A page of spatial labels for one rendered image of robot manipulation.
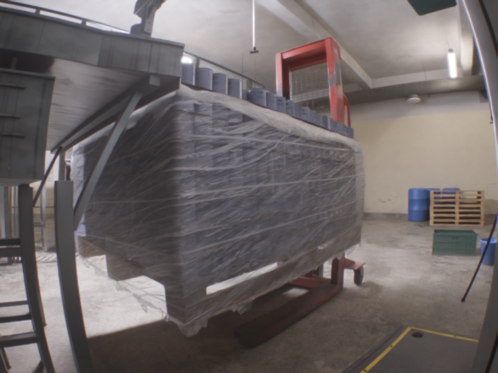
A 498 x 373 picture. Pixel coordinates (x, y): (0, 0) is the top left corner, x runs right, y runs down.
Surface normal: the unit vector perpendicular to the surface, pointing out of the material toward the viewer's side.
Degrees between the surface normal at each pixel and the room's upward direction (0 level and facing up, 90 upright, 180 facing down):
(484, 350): 90
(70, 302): 90
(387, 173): 90
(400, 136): 90
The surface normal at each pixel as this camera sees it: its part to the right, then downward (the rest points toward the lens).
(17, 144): 0.75, -0.01
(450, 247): -0.61, -0.02
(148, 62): 0.54, -0.02
